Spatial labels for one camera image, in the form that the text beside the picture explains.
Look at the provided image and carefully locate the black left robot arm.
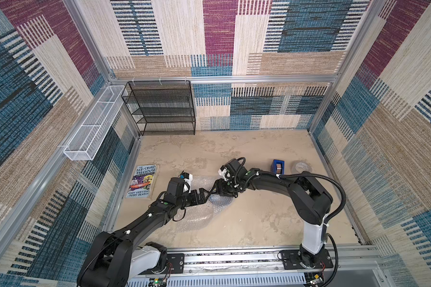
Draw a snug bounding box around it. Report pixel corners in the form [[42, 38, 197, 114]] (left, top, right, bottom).
[[76, 188, 209, 287]]

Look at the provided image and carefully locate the colourful treehouse book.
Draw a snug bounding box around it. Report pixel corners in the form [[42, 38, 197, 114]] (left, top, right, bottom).
[[126, 165, 158, 199]]

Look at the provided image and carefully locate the clear tape roll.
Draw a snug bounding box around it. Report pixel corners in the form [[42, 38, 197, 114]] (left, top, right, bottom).
[[292, 161, 312, 173]]

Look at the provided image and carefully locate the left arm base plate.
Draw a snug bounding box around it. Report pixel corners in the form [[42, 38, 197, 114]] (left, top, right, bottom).
[[143, 253, 185, 276]]

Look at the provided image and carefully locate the black corrugated cable conduit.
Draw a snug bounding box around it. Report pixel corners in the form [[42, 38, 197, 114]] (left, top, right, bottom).
[[279, 173, 347, 223]]

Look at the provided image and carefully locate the white wire mesh basket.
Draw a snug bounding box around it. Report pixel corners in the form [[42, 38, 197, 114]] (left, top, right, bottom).
[[63, 86, 125, 161]]

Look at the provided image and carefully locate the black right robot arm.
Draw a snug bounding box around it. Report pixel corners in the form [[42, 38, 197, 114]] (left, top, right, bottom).
[[209, 168, 346, 269]]

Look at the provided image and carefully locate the clear bubble wrap sheet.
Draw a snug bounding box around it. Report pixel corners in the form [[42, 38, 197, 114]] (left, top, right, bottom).
[[174, 195, 234, 233]]

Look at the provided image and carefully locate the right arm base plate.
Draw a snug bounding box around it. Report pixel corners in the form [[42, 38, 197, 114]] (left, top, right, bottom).
[[278, 248, 334, 270]]

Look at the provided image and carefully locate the aluminium front rail frame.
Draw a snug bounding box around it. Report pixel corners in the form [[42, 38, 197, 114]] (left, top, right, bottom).
[[126, 243, 394, 287]]

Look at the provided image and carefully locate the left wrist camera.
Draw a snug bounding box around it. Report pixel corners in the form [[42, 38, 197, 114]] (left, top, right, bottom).
[[164, 172, 193, 204]]

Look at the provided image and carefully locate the blue tape dispenser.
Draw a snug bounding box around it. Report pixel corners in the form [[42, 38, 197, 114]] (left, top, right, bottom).
[[271, 159, 284, 175]]

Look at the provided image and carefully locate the black wire shelf rack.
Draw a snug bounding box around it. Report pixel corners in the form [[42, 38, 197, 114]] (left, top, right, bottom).
[[122, 81, 196, 136]]

